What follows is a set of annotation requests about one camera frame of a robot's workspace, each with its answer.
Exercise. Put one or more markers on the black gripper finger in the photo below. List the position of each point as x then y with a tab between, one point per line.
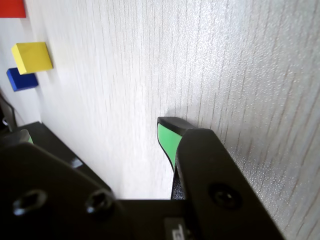
50	195

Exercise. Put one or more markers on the blue cube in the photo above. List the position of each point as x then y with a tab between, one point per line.
23	81

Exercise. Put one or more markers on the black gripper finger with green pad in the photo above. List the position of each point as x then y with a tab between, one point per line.
205	162

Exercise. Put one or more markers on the red cube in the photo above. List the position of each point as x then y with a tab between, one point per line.
12	8

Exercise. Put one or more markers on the yellow cube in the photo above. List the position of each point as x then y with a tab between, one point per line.
31	57

